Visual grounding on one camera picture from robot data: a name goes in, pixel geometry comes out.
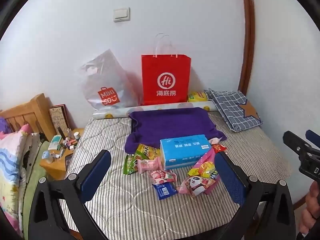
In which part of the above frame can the pink panda snack bag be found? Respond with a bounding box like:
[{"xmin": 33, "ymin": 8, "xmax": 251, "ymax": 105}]
[{"xmin": 177, "ymin": 176, "xmax": 215, "ymax": 197}]

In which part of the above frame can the pink yellow snack bag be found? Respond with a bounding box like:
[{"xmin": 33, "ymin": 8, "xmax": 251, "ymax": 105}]
[{"xmin": 188, "ymin": 148, "xmax": 218, "ymax": 180}]

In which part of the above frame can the red small snack packet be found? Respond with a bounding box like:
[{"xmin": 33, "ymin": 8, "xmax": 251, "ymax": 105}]
[{"xmin": 212, "ymin": 144, "xmax": 227, "ymax": 153}]

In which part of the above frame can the pink candy-shaped packet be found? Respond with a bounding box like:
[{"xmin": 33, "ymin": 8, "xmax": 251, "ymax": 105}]
[{"xmin": 137, "ymin": 157, "xmax": 162, "ymax": 174}]

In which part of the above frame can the yellow snack packet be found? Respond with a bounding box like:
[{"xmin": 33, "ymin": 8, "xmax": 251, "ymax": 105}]
[
  {"xmin": 188, "ymin": 91, "xmax": 208, "ymax": 102},
  {"xmin": 135, "ymin": 144, "xmax": 160, "ymax": 160}
]

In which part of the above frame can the dark blue snack packet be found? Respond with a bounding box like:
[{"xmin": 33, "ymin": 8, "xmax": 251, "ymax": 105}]
[{"xmin": 153, "ymin": 182, "xmax": 178, "ymax": 200}]

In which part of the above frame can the strawberry drink pouch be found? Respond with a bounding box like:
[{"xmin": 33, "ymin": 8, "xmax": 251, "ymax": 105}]
[{"xmin": 147, "ymin": 170, "xmax": 177, "ymax": 185}]

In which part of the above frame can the green snack packet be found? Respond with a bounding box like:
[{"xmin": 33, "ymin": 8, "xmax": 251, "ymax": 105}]
[{"xmin": 123, "ymin": 154, "xmax": 140, "ymax": 175}]

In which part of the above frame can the pink bear snack packet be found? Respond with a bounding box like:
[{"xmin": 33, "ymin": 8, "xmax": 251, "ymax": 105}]
[{"xmin": 209, "ymin": 137, "xmax": 223, "ymax": 145}]

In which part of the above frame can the wooden nightstand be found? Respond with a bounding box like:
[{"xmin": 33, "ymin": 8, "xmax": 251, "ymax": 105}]
[{"xmin": 40, "ymin": 135, "xmax": 77, "ymax": 180}]

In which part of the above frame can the striped mattress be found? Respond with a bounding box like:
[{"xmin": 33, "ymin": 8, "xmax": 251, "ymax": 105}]
[{"xmin": 67, "ymin": 112, "xmax": 292, "ymax": 239}]

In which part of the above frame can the grey plaid folded cloth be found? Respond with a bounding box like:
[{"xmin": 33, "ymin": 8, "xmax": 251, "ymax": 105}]
[{"xmin": 204, "ymin": 89, "xmax": 263, "ymax": 132}]

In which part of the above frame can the colourful striped pillow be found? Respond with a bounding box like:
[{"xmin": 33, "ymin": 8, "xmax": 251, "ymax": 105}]
[{"xmin": 0, "ymin": 124, "xmax": 30, "ymax": 235}]

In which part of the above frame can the framed picture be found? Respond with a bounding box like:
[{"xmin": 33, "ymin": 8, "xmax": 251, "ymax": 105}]
[{"xmin": 49, "ymin": 104, "xmax": 70, "ymax": 137}]

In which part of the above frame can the white patterned paper roll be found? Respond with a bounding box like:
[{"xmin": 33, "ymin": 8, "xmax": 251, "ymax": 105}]
[{"xmin": 93, "ymin": 101, "xmax": 217, "ymax": 120}]

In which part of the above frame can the blue tissue pack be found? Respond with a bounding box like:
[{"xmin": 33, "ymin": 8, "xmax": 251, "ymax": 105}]
[{"xmin": 160, "ymin": 134, "xmax": 212, "ymax": 170}]

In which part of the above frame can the yellow snack packet behind roll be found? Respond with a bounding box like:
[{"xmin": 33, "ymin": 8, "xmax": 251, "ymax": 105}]
[{"xmin": 188, "ymin": 91, "xmax": 208, "ymax": 102}]

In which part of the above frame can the purple towel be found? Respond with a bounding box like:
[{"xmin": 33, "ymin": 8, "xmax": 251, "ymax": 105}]
[{"xmin": 125, "ymin": 107, "xmax": 227, "ymax": 154}]

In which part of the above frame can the white Miniso plastic bag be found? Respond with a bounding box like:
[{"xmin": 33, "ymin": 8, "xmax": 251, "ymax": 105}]
[{"xmin": 76, "ymin": 50, "xmax": 139, "ymax": 111}]

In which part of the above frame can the red Haidilao paper bag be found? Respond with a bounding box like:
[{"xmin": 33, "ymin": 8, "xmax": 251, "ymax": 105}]
[{"xmin": 141, "ymin": 32, "xmax": 192, "ymax": 106}]

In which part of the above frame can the brown wooden door frame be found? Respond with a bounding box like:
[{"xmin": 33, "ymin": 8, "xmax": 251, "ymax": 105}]
[{"xmin": 238, "ymin": 0, "xmax": 255, "ymax": 95}]

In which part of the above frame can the wall light switch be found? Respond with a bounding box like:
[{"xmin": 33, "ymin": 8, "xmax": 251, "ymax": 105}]
[{"xmin": 113, "ymin": 7, "xmax": 130, "ymax": 22}]

